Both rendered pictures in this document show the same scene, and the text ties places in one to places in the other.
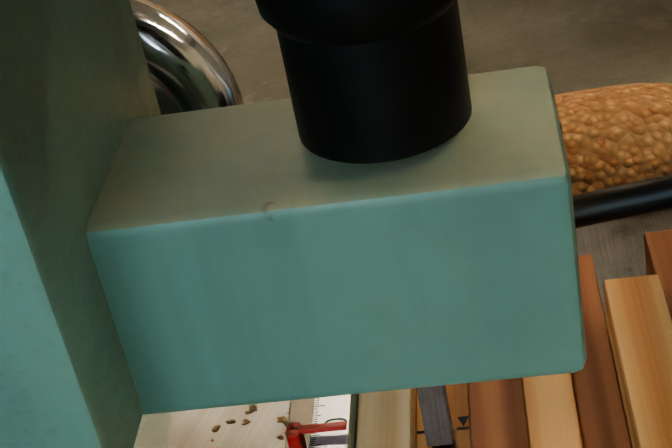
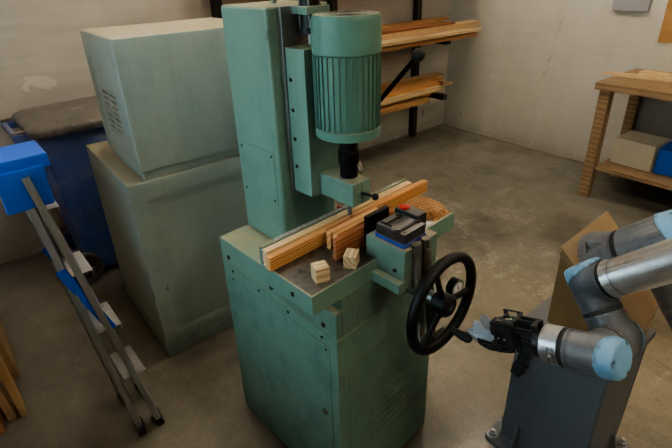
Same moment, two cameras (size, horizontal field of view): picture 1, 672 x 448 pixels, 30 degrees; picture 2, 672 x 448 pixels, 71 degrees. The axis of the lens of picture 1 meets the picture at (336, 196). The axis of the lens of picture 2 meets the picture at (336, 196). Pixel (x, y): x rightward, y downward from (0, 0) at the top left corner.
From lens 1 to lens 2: 1.07 m
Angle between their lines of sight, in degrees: 34
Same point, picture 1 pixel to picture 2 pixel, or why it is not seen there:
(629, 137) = (422, 205)
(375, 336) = (338, 194)
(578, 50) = not seen: hidden behind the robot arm
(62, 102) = (323, 160)
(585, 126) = (418, 201)
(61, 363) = (310, 181)
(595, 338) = not seen: hidden behind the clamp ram
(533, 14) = (622, 219)
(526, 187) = (349, 185)
